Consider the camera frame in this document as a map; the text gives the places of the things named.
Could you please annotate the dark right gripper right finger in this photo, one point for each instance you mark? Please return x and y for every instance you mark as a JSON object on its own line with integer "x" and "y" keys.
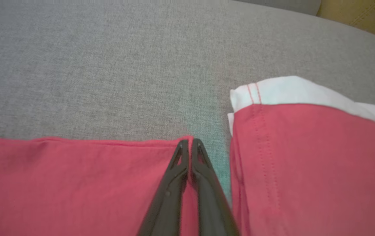
{"x": 212, "y": 203}

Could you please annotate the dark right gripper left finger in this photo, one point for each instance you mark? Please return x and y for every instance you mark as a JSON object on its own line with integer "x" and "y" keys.
{"x": 167, "y": 203}

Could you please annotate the red white basketball jersey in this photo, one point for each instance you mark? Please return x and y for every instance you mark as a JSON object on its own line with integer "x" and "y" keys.
{"x": 59, "y": 183}

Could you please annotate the red shorts with number 23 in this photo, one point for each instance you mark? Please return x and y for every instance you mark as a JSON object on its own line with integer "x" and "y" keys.
{"x": 321, "y": 164}

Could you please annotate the large grey sofa seat cushion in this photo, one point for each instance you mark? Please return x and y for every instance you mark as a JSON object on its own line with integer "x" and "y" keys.
{"x": 108, "y": 65}

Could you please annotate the yellow upholstered cushion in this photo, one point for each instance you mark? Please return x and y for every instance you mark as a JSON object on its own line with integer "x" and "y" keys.
{"x": 364, "y": 13}

